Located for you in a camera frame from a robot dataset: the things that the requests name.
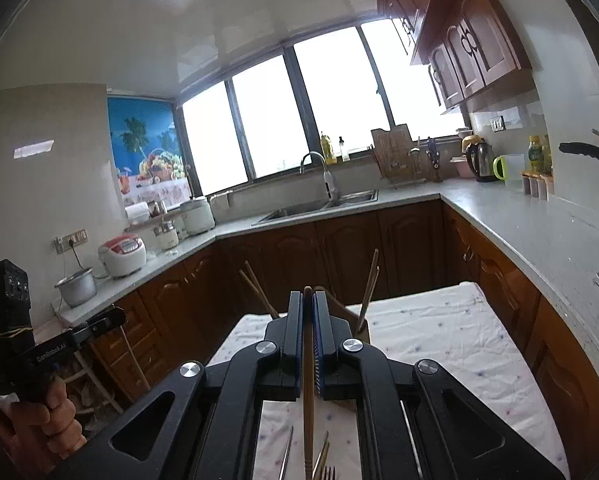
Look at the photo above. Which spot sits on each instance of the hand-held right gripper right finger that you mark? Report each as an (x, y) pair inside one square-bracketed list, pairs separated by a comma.
[(327, 355)]

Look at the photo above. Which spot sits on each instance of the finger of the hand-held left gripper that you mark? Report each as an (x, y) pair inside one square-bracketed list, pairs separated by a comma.
[(102, 322)]

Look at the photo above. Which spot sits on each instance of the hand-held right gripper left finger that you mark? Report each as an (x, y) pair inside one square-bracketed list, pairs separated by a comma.
[(287, 355)]

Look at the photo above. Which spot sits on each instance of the wooden utensil holder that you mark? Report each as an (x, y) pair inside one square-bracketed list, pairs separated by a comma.
[(342, 312)]

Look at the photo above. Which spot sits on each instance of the person's left hand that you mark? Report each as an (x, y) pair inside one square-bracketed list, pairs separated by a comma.
[(54, 410)]

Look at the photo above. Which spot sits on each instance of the metal inner pot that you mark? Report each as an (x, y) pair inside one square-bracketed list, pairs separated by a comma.
[(76, 290)]

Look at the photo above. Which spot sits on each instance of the wooden stool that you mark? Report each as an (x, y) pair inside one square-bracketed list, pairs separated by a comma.
[(104, 390)]

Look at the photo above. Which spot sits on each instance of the white and red rice cooker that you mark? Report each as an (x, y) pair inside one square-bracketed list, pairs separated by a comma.
[(122, 257)]

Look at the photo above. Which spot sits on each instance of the wooden lower cabinets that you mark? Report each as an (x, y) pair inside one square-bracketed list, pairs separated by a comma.
[(289, 255)]

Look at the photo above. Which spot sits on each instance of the wooden cabinets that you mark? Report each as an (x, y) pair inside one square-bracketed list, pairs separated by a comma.
[(289, 255), (474, 45)]

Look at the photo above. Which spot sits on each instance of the white floral tablecloth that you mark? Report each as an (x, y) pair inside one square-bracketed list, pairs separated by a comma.
[(429, 335)]

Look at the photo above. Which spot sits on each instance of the small white appliance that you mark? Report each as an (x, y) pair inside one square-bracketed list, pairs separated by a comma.
[(166, 237)]

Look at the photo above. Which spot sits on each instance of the white box appliance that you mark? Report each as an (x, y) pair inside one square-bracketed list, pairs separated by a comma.
[(137, 213)]

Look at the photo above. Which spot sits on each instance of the metal fork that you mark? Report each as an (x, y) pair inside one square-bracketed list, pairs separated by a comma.
[(329, 474)]

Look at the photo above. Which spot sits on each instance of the steel kitchen sink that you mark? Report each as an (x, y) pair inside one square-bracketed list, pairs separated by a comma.
[(299, 210)]

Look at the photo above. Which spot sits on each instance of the chrome kitchen faucet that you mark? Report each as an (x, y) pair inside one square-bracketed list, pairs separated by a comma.
[(331, 185)]

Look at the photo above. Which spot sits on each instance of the clear soap dispenser bottle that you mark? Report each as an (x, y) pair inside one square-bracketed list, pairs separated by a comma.
[(343, 152)]

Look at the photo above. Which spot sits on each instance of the yellow detergent bottle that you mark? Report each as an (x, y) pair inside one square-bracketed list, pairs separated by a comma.
[(328, 150)]

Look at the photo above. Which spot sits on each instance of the wooden cutting board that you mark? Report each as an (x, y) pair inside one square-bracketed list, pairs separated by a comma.
[(392, 147)]

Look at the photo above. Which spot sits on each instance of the knife holder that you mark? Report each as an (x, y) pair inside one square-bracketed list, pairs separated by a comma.
[(433, 160)]

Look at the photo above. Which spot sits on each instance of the pink container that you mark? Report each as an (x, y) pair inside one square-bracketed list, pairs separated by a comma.
[(460, 167)]

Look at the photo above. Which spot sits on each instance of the grey kitchen countertop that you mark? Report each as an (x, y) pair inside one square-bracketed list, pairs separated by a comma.
[(529, 240)]

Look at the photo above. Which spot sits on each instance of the steel electric kettle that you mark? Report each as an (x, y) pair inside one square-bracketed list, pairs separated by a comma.
[(479, 160)]

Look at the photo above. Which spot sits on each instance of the large kitchen window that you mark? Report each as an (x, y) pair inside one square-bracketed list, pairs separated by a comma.
[(329, 90)]

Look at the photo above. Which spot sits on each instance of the row of spice jars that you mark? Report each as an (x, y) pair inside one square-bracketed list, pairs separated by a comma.
[(537, 187)]

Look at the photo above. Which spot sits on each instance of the yellow oil bottle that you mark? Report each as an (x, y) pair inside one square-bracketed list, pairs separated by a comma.
[(537, 157)]

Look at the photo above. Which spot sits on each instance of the wooden upper cabinets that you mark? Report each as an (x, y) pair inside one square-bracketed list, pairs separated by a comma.
[(474, 45)]

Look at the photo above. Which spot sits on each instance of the wall power outlet strip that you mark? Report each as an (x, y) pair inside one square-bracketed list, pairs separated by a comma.
[(72, 240)]

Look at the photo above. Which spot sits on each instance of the tropical fruit wall poster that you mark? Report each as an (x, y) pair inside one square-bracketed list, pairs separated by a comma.
[(144, 150)]

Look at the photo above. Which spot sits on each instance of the wall switch panel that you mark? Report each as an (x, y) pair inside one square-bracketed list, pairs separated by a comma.
[(498, 123)]

